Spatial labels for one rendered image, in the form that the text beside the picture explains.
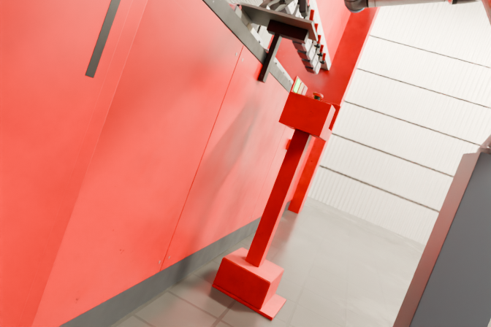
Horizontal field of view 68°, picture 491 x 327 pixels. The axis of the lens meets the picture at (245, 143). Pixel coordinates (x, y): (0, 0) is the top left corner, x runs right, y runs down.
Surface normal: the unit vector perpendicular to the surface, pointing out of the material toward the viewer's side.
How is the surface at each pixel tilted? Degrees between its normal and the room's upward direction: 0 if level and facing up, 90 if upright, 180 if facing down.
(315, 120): 90
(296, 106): 90
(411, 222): 90
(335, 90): 90
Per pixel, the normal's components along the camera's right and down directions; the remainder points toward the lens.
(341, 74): -0.29, -0.06
